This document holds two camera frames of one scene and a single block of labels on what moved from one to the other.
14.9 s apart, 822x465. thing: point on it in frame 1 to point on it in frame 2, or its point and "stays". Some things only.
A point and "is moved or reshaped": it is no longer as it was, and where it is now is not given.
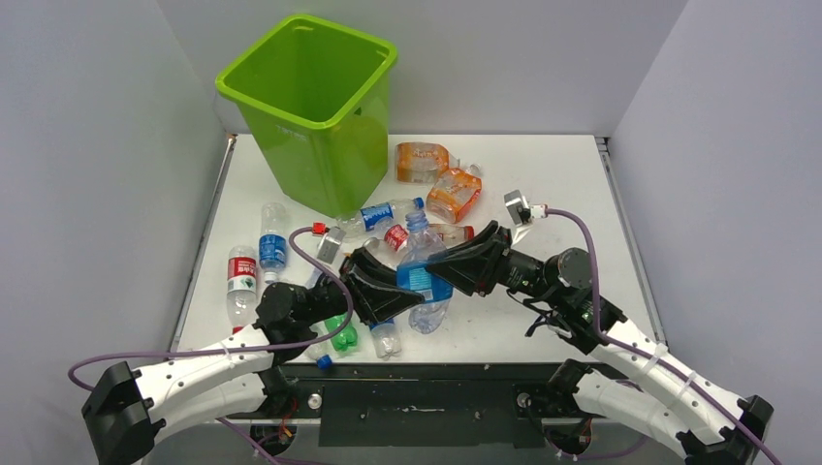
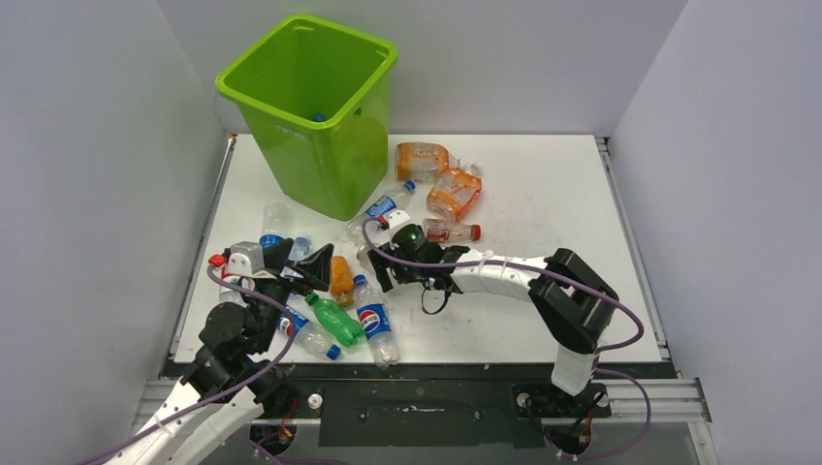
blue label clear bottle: (273, 241) stays
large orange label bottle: (421, 162) stays
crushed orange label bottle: (453, 193) stays
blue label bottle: (368, 218) is moved or reshaped
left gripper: (372, 301) to (315, 269)
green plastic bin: (314, 97) stays
